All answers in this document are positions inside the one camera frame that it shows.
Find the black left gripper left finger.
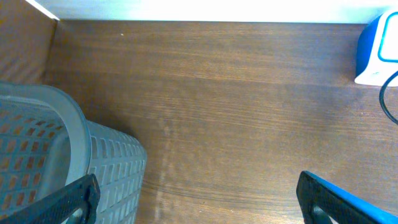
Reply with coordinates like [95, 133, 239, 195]
[1, 174, 101, 224]

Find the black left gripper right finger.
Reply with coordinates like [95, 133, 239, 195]
[296, 170, 397, 224]

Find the white barcode scanner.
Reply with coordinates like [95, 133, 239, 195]
[354, 9, 397, 86]

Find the dark grey plastic basket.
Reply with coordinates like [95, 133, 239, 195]
[1, 82, 147, 223]

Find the black camera cable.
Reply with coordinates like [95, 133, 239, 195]
[378, 70, 398, 126]

